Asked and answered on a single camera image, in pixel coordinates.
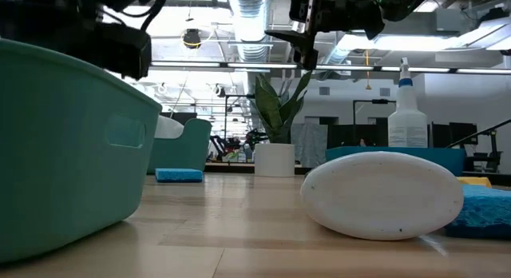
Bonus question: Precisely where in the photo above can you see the background robot arms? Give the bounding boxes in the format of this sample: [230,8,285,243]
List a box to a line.
[209,128,269,163]

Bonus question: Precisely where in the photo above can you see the black frame stand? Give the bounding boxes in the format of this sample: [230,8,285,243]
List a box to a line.
[352,98,397,148]

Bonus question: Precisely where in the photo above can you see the blue sponge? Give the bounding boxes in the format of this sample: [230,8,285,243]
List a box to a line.
[444,184,511,240]
[154,167,204,185]

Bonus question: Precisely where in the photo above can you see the long ceiling light bar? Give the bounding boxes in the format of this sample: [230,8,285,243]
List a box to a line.
[150,59,511,75]

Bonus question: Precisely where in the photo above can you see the black tripod stand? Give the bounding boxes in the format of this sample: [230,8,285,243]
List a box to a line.
[450,117,511,173]

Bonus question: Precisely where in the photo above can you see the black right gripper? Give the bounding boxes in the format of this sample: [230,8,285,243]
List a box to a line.
[265,0,386,70]

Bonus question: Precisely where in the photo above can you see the black ceiling cable reel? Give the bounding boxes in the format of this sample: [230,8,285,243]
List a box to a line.
[181,27,204,50]

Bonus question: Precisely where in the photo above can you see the grey curtain panel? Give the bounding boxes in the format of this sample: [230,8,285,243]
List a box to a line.
[291,122,329,163]

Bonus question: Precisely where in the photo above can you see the green snake plant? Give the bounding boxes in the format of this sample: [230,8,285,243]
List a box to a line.
[249,69,314,145]

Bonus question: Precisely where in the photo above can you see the small teal plastic bin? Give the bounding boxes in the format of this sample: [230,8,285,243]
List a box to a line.
[0,38,164,264]

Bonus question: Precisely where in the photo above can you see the black monitors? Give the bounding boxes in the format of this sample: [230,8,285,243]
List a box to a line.
[429,121,479,149]

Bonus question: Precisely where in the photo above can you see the white spray bottle blue collar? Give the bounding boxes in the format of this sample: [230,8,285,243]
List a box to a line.
[387,57,430,149]

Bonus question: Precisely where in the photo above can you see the corrugated silver air duct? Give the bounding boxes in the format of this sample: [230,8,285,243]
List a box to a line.
[228,0,275,64]

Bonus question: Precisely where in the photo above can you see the blue tray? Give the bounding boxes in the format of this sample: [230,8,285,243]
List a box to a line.
[325,145,468,177]

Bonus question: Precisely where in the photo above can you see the yellow hanging cord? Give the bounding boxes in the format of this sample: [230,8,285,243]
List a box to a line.
[364,49,373,91]

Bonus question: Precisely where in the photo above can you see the large teal plastic bin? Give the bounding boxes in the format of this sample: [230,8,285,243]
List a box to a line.
[146,117,213,176]

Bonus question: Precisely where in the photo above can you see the spiral silver air duct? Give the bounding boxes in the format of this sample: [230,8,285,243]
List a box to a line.
[321,20,384,66]

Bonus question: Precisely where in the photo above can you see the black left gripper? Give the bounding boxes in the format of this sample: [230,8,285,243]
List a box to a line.
[0,0,97,67]

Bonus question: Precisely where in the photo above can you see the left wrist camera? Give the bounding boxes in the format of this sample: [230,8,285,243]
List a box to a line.
[93,22,153,81]

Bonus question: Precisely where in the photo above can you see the white plant pot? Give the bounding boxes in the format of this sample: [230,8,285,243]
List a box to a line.
[253,142,297,178]

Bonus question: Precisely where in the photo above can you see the white lotion bottle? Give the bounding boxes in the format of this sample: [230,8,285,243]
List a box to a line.
[299,150,465,242]

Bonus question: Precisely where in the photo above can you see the yellow cloth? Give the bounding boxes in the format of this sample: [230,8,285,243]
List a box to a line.
[457,176,493,189]

